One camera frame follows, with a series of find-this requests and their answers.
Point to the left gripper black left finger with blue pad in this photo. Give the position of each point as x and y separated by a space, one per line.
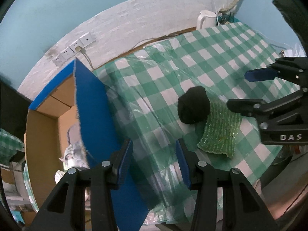
64 209

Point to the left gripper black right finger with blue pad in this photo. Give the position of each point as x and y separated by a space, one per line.
243 208

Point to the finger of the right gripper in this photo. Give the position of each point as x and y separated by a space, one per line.
255 107
291 69

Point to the green bubble wrap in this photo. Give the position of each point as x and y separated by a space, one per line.
220 131

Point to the white blue plastic bag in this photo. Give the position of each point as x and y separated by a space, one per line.
74 156

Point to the black soft ball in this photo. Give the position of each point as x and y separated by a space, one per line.
193 106

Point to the grey cloth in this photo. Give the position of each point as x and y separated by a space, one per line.
73 134

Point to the left green checkered plastic sheet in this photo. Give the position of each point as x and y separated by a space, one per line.
29 190

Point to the far left checkered cloth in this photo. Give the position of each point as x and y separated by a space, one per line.
10 145

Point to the white electric kettle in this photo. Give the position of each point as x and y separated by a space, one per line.
206 19

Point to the blue-edged cardboard box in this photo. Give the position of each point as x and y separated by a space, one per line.
76 95

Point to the green checkered tablecloth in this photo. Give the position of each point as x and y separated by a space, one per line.
149 88

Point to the white wall socket strip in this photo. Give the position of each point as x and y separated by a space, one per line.
73 48

